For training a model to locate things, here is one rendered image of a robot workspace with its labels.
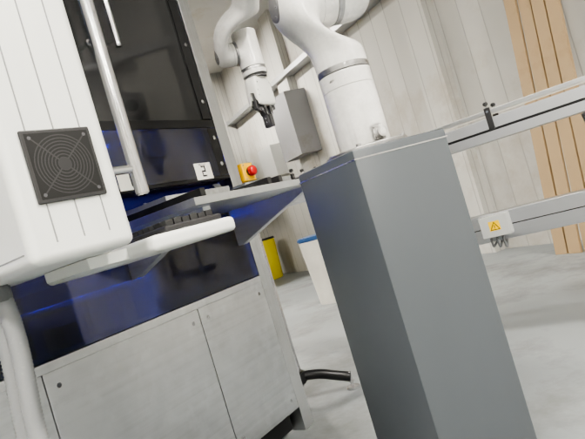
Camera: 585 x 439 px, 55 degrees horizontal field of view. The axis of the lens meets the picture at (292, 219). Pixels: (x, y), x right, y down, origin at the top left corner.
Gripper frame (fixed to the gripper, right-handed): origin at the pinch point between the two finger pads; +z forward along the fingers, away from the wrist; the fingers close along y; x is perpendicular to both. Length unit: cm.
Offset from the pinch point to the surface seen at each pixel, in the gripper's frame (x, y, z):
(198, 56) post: -28.0, -8.8, -35.5
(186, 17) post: -28, -9, -51
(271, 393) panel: -28, 6, 91
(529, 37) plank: 49, -277, -42
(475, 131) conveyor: 43, -82, 21
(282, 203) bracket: -4.0, 0.5, 27.6
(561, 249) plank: 31, -264, 107
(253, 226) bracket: -18.7, 0.5, 32.4
